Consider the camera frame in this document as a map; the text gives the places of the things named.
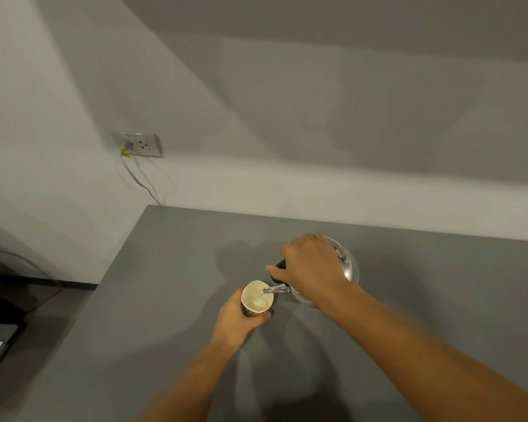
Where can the person's left hand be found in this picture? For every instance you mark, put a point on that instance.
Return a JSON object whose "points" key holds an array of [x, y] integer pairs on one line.
{"points": [[232, 323]]}

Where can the person's right hand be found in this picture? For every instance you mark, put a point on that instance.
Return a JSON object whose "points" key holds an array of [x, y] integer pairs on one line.
{"points": [[310, 268]]}

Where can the person's right thumb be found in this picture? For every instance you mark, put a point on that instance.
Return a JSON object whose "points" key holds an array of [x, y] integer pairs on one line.
{"points": [[276, 274]]}

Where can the person's left thumb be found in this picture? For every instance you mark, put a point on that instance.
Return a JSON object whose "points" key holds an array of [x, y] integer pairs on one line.
{"points": [[260, 317]]}

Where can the paper cup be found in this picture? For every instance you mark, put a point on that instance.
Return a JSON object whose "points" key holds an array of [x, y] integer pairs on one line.
{"points": [[256, 298]]}

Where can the silver metal kettle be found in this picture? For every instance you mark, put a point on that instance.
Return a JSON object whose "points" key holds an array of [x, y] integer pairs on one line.
{"points": [[346, 268]]}

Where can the person's left forearm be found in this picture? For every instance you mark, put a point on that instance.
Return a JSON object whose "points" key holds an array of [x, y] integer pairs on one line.
{"points": [[185, 384]]}

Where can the person's right forearm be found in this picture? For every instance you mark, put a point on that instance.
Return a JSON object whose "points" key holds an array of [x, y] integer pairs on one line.
{"points": [[427, 360]]}

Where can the white wall power outlet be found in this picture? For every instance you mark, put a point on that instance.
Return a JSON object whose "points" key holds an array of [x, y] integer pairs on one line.
{"points": [[138, 144]]}

